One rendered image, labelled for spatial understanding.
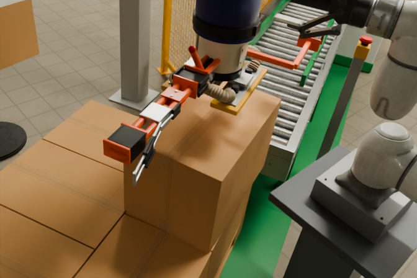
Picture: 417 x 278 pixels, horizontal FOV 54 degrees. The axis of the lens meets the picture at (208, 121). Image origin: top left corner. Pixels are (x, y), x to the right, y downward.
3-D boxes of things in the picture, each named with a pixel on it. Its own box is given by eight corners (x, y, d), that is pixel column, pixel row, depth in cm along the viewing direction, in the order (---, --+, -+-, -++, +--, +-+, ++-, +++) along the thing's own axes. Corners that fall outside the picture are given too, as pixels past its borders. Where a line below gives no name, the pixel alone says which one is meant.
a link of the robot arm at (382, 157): (363, 152, 161) (383, 107, 147) (408, 179, 151) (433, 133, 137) (342, 171, 151) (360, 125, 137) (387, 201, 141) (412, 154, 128)
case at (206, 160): (193, 135, 215) (201, 69, 191) (264, 165, 203) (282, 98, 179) (123, 210, 171) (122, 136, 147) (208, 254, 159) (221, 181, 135)
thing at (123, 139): (122, 136, 107) (122, 121, 104) (147, 146, 105) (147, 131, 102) (103, 155, 101) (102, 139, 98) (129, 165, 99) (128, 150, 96)
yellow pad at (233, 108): (243, 66, 166) (245, 54, 163) (267, 73, 163) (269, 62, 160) (209, 107, 140) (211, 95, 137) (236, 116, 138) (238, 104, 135)
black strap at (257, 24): (208, 7, 152) (210, -4, 150) (267, 23, 146) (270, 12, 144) (180, 28, 135) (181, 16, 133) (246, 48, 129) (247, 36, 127)
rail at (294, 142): (341, 25, 394) (347, 7, 382) (347, 27, 392) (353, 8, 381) (277, 175, 219) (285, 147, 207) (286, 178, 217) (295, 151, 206)
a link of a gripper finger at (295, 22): (303, 20, 103) (303, 23, 103) (277, 12, 104) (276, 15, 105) (300, 24, 100) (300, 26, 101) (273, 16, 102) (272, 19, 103)
